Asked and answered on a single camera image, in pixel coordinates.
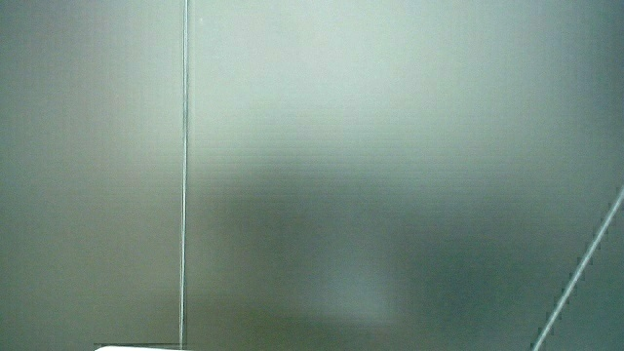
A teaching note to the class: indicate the white flat box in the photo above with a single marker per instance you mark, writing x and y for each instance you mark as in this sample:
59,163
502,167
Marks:
141,348

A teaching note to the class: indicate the thin grey slanted rod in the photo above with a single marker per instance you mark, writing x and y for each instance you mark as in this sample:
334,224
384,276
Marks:
578,272

